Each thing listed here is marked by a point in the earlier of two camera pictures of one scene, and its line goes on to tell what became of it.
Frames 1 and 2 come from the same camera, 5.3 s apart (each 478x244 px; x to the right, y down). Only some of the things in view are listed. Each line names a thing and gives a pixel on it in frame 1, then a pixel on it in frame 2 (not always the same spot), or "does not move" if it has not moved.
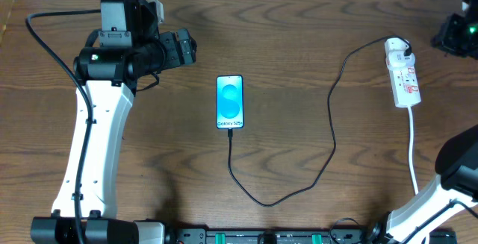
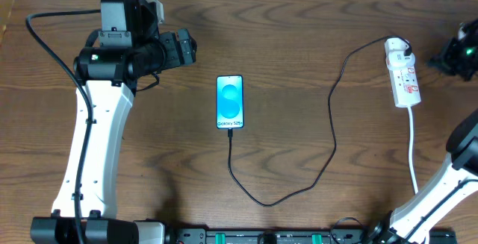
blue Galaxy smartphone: [229, 101] does not move
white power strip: [400, 59] does not move
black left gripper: [185, 46] does not move
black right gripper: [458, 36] to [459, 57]
